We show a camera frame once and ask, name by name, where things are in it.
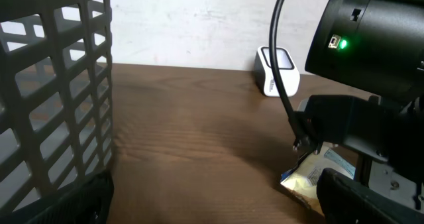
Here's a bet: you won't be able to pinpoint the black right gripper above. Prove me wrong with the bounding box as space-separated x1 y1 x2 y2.
317 100 423 224

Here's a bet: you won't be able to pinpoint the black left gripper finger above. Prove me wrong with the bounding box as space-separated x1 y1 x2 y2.
1 170 114 224

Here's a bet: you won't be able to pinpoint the white snack bag blue edges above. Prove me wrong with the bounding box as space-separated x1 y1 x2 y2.
280 146 355 215

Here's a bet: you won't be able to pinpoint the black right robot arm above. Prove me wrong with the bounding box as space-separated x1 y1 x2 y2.
301 0 423 212

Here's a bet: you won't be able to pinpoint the grey plastic basket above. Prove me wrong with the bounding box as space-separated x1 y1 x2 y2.
1 0 113 216

